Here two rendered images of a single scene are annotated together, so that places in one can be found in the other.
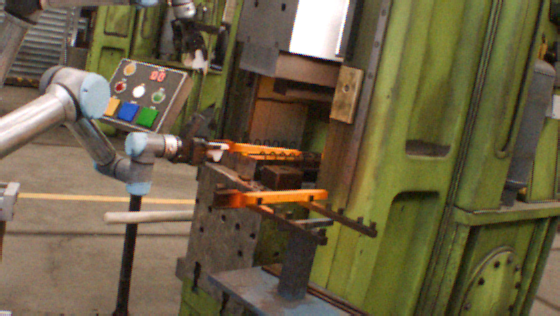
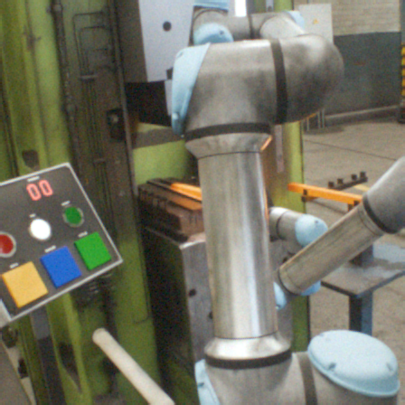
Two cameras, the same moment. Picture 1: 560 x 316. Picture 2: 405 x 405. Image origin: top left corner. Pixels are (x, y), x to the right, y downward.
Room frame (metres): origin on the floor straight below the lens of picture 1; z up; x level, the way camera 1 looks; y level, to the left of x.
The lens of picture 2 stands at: (1.70, 1.65, 1.44)
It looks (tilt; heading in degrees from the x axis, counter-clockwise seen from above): 16 degrees down; 283
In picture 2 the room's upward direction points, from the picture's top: 6 degrees counter-clockwise
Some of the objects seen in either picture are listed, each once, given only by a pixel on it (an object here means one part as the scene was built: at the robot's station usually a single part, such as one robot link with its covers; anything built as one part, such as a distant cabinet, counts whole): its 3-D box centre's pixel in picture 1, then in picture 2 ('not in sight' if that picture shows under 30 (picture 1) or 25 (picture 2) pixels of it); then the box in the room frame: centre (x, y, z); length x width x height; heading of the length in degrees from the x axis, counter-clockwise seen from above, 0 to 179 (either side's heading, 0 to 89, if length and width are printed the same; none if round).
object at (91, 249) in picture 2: (147, 117); (91, 251); (2.22, 0.55, 1.01); 0.07 x 0.05 x 0.07; 67
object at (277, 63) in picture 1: (303, 67); (164, 91); (2.16, 0.00, 1.32); 0.42 x 0.20 x 0.10; 132
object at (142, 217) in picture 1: (155, 217); (130, 369); (2.21, 0.45, 0.62); 0.44 x 0.05 x 0.05; 132
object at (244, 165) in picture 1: (283, 162); (175, 202); (2.16, 0.00, 0.96); 0.42 x 0.20 x 0.09; 132
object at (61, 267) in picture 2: (128, 112); (60, 267); (2.26, 0.64, 1.01); 0.07 x 0.05 x 0.07; 67
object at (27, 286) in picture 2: (110, 106); (23, 285); (2.30, 0.73, 1.01); 0.07 x 0.05 x 0.07; 67
